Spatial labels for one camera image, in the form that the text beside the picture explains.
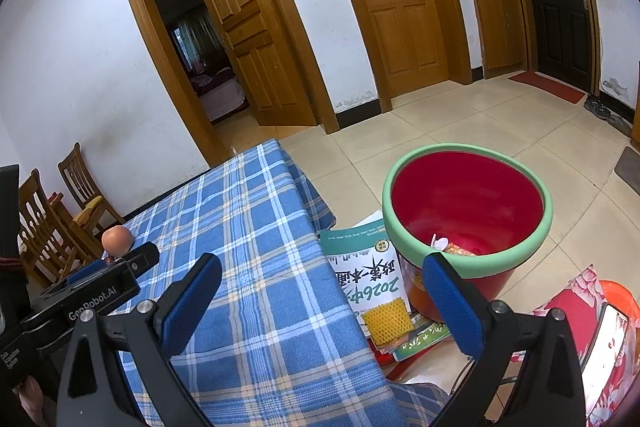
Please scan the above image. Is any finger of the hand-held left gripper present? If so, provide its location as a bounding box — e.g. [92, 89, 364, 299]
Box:
[37, 259, 108, 304]
[20, 241, 161, 334]

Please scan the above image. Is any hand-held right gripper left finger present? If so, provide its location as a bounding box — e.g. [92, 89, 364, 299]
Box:
[56, 252, 223, 427]

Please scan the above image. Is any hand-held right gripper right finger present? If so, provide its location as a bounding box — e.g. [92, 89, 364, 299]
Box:
[422, 252, 586, 427]

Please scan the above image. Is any yellow foam fruit net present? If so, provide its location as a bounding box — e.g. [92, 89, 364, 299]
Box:
[361, 297, 412, 342]

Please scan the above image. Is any red bin with green rim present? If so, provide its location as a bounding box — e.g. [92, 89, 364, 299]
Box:
[382, 143, 555, 325]

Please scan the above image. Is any person's left hand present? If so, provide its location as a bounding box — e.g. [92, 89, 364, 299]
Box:
[17, 377, 57, 427]

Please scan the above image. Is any apple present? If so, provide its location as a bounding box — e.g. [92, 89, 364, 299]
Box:
[101, 226, 133, 258]

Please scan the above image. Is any wooden chair with yellow cushion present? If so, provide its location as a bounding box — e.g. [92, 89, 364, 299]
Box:
[57, 142, 126, 238]

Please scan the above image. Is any blue plaid tablecloth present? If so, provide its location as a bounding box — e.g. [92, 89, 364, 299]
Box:
[102, 138, 451, 427]

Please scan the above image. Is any green white book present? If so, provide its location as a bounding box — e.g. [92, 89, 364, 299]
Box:
[319, 212, 411, 333]

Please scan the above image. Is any smartphone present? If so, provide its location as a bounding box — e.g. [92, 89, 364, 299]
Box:
[582, 302, 632, 415]

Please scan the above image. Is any orange plastic stool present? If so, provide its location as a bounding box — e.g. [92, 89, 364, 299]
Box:
[597, 279, 640, 358]

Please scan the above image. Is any bed with pink bedding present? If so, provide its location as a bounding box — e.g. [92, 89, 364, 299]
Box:
[192, 67, 251, 124]

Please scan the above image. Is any grey floor mat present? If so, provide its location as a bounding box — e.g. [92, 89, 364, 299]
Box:
[613, 146, 640, 196]

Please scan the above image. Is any red doormat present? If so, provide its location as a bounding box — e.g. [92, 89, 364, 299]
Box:
[507, 71, 586, 104]

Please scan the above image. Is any grey shoe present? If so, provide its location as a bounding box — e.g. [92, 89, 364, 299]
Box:
[583, 94, 612, 119]
[606, 113, 635, 138]

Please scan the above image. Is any low wooden cabinet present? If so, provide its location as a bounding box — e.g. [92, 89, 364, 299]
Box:
[471, 0, 528, 80]

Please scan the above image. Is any open wooden door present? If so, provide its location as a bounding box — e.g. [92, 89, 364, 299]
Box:
[196, 0, 318, 128]

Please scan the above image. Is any wooden door with handle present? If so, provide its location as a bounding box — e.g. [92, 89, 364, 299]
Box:
[327, 0, 451, 98]

